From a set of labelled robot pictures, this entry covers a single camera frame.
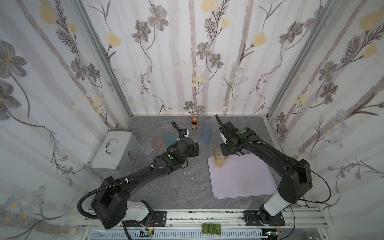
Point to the yellow plastic cup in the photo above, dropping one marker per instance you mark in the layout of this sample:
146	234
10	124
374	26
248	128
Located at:
219	158

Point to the brown bottle orange cap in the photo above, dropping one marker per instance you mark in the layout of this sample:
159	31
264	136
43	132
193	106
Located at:
194	124

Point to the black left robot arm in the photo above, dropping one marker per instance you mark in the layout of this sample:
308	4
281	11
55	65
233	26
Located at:
109	203

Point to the blue plastic cup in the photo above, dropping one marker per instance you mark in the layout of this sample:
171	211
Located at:
206	132

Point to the green connector block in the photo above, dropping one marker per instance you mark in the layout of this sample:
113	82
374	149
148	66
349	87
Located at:
211	229

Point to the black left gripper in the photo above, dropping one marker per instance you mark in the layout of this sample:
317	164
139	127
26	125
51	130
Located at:
193	147

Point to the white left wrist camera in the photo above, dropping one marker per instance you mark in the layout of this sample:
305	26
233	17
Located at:
184	132

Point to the lilac plastic tray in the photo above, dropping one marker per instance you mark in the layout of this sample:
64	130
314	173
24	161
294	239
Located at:
241	177

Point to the clear faceted glass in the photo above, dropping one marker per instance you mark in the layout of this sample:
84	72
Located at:
198	139
146	145

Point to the pink plastic cup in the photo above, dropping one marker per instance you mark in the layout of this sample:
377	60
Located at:
159	142

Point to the aluminium rail frame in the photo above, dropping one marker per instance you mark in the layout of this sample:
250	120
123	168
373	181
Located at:
227	224

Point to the teal plastic cup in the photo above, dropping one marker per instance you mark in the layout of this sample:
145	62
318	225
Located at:
170	138

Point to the silver metal case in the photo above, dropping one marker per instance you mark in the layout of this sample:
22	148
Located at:
116	155

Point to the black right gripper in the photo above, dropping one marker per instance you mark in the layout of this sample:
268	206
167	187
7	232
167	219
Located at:
226	140

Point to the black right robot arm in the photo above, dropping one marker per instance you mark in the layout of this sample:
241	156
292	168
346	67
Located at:
296	175

